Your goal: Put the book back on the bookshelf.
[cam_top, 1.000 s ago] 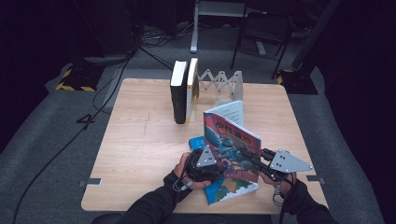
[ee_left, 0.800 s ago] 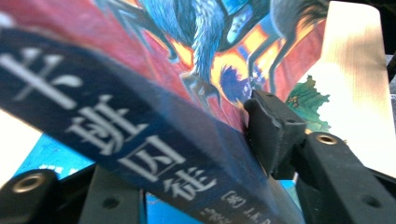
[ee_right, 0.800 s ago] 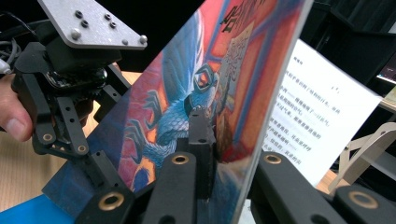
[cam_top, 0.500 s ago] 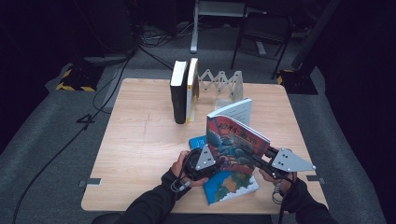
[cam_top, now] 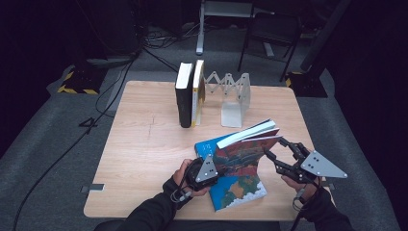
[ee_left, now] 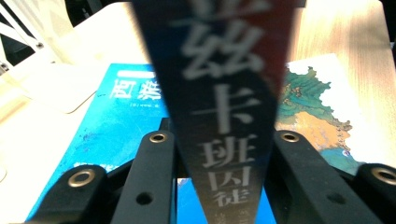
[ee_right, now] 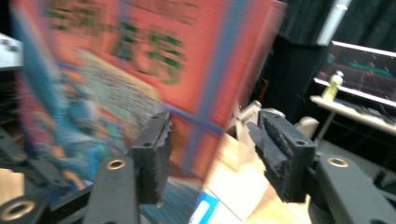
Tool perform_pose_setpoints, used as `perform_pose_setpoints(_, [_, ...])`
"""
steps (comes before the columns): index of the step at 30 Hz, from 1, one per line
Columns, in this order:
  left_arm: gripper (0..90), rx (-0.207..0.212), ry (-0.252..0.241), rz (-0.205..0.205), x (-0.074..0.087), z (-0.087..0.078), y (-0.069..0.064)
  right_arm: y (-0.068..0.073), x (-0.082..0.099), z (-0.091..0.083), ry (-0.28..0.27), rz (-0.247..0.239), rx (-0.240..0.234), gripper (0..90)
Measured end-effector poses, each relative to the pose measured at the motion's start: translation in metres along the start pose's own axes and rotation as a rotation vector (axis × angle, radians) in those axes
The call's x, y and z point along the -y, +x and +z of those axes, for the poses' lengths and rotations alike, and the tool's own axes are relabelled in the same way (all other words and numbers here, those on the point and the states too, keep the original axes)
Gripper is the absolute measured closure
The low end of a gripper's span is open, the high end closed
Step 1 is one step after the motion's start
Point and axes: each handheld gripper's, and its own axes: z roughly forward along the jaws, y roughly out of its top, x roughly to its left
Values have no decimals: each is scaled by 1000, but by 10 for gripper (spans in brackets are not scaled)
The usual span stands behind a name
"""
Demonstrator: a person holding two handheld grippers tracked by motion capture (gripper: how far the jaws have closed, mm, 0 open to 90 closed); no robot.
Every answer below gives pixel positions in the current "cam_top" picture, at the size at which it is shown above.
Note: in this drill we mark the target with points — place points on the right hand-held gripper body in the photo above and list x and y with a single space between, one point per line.
320 166

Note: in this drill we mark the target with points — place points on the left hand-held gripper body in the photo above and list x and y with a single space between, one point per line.
205 170

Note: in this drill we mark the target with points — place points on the red illustrated book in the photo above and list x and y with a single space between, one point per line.
240 157

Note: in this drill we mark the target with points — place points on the blue book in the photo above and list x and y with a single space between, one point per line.
237 192

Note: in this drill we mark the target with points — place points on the white expandable book rack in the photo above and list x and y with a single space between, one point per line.
232 112

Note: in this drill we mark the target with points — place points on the black book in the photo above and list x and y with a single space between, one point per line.
184 102

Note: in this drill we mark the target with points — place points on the yellow book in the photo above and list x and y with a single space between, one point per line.
198 96

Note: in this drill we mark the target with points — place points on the person's right hand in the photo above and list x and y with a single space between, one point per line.
310 189

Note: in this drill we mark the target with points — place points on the person's left hand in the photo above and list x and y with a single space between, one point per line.
180 176

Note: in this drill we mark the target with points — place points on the black yellow striped stand base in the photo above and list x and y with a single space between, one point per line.
308 85
80 82

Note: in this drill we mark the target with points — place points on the grey tape piece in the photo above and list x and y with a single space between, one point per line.
93 188

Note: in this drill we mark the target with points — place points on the black chair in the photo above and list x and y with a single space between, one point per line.
272 35

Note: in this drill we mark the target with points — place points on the grey slanted stand post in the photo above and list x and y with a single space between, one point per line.
324 32

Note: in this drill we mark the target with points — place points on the white desk frame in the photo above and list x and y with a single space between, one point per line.
200 32

